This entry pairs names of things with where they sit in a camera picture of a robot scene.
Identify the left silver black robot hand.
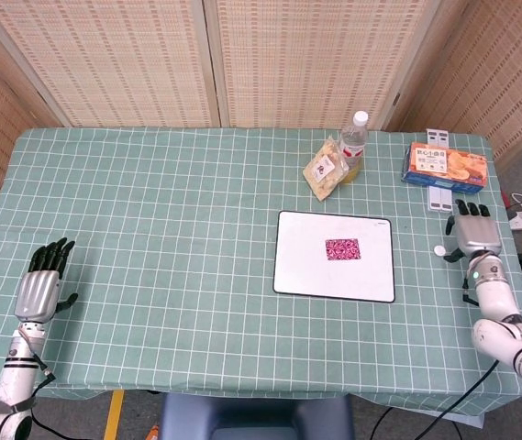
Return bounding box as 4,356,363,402
14,237,79,324

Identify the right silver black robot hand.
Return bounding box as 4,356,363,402
442,199,503,263

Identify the white board with black rim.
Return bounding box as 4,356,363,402
272,210,396,304

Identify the white plastic rack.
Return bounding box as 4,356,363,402
426,128,454,214

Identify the blue orange cookie box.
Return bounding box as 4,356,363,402
400,141,489,195

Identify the green checked tablecloth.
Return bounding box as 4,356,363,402
0,126,522,416

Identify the clear plastic water bottle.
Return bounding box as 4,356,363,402
338,110,371,173

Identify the clear bag of snacks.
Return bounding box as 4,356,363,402
302,136,350,202

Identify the bamboo folding screen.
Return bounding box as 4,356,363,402
0,0,522,210

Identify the dark blue chair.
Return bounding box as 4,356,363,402
158,389,356,440

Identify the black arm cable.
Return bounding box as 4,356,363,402
405,359,501,440

